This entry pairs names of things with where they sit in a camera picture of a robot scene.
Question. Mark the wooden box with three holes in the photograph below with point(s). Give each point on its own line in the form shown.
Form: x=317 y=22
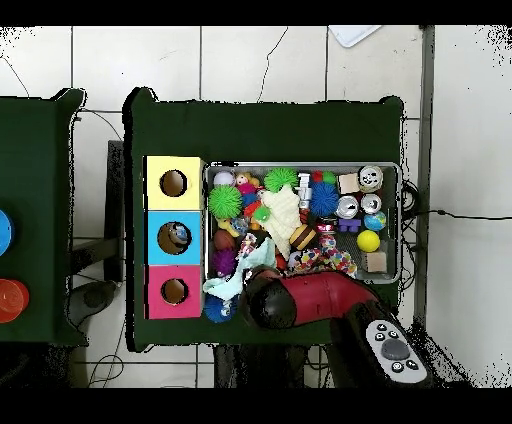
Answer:
x=188 y=248

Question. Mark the silver mesh bin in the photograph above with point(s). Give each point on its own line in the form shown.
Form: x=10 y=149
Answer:
x=256 y=168

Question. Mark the cream cloth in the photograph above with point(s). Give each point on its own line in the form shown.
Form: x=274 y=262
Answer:
x=282 y=212

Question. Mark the dark green tablecloth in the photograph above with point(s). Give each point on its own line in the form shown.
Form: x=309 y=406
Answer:
x=36 y=160
x=260 y=132

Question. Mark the wooden cube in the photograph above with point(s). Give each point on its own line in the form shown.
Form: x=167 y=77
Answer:
x=349 y=183
x=376 y=262

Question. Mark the white baseball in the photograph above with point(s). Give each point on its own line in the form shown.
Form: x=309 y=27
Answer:
x=223 y=178

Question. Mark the blue spiky ball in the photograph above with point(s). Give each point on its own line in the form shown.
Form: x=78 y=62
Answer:
x=324 y=198
x=214 y=310

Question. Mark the orange plastic cup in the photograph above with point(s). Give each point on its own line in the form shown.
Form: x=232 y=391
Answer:
x=10 y=298

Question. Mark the blue round disc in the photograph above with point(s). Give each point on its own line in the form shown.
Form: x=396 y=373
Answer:
x=4 y=232

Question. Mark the silver toy robot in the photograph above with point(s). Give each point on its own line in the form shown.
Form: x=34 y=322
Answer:
x=304 y=190

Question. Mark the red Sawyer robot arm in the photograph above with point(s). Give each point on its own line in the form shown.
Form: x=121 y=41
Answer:
x=320 y=296

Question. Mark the crushed clear plastic bottle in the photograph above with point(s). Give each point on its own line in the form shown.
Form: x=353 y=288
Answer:
x=182 y=232
x=239 y=226

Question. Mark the white tray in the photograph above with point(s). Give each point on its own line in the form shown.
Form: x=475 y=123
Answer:
x=352 y=34

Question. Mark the large green spiky ball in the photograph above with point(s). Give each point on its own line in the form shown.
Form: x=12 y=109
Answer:
x=225 y=202

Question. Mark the mint green cloth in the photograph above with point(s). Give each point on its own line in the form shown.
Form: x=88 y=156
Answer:
x=222 y=288

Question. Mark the purple spiky ball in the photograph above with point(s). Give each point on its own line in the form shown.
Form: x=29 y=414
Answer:
x=224 y=262

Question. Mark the red plastic cup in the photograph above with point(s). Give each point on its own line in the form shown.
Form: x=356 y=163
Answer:
x=26 y=296

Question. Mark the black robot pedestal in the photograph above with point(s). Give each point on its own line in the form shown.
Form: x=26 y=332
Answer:
x=256 y=368

